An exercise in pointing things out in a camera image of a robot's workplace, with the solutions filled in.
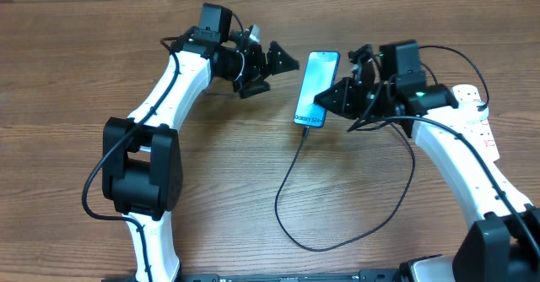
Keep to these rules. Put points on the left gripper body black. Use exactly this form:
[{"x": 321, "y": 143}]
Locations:
[{"x": 253, "y": 70}]

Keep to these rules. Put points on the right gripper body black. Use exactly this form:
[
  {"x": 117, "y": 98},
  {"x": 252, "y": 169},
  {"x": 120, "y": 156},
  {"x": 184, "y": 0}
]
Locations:
[{"x": 366, "y": 100}]

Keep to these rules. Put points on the Galaxy S24 smartphone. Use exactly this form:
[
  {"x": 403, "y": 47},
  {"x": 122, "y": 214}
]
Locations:
[{"x": 320, "y": 72}]

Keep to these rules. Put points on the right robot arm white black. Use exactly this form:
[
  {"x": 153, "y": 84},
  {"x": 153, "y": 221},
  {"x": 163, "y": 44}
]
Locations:
[{"x": 502, "y": 241}]

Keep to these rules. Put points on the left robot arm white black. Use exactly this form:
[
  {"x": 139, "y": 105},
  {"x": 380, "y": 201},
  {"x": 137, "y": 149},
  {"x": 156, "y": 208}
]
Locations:
[{"x": 138, "y": 179}]

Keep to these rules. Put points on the white charger plug adapter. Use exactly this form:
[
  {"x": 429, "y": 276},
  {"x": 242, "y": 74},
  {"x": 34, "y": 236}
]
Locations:
[{"x": 475, "y": 110}]

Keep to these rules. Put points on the white power strip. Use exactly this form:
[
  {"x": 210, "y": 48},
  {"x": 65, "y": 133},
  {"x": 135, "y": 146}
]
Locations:
[{"x": 481, "y": 121}]

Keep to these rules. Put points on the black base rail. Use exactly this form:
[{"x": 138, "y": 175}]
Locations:
[{"x": 364, "y": 275}]

